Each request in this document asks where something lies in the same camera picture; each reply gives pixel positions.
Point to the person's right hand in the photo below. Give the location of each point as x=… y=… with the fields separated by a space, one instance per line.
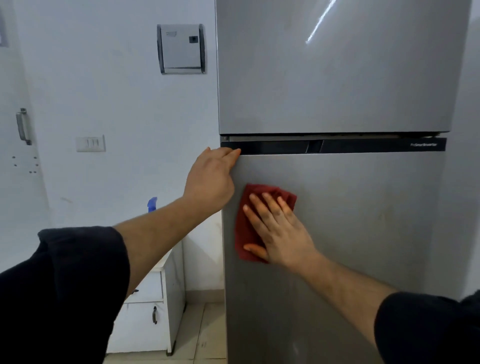
x=285 y=236

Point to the person's left hand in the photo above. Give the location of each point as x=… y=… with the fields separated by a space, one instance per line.
x=210 y=183

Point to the red cloth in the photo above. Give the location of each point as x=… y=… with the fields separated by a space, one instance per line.
x=243 y=232

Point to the spray bottle blue nozzle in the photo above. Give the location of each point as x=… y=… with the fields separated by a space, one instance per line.
x=152 y=204

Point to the silver refrigerator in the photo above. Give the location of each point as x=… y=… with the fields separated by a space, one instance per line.
x=337 y=75

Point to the person's right forearm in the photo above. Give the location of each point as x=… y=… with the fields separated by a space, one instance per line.
x=375 y=307

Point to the person's left forearm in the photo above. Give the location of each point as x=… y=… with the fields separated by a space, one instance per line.
x=75 y=292

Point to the grey electrical panel box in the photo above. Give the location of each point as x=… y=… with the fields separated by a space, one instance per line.
x=181 y=48

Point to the small white marble table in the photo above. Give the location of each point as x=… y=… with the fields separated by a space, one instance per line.
x=142 y=330

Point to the white door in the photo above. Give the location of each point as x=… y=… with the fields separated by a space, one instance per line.
x=18 y=206

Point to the white wall switch plate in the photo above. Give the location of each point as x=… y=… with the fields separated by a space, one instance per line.
x=90 y=143

